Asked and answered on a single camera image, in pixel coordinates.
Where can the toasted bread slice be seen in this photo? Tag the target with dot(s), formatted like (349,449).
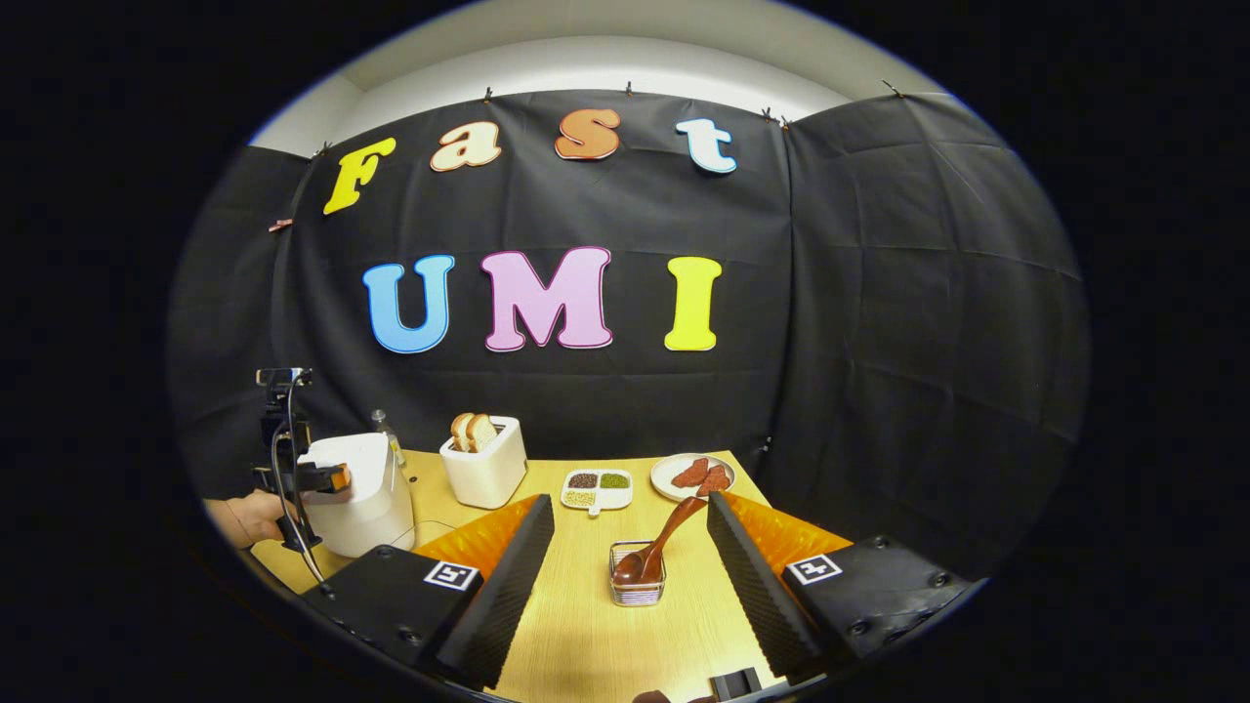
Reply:
(460,433)
(482,432)

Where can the white round plate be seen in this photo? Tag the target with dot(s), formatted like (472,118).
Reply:
(664,480)

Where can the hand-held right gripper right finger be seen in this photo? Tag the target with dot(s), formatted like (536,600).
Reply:
(757,591)

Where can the clear glass bottle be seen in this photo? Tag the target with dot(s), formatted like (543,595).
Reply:
(384,435)

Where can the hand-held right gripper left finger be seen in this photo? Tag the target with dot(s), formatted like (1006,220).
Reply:
(498,600)

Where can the white divided bean dish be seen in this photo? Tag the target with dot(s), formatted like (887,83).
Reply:
(598,492)

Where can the white toaster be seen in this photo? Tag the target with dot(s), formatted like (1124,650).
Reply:
(483,474)

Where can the white rice cooker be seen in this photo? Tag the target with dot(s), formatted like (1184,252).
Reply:
(366,508)

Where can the brown wooden spoon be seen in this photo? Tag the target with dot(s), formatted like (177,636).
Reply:
(674,522)

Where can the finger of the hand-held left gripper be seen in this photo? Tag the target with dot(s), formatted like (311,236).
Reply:
(327,477)

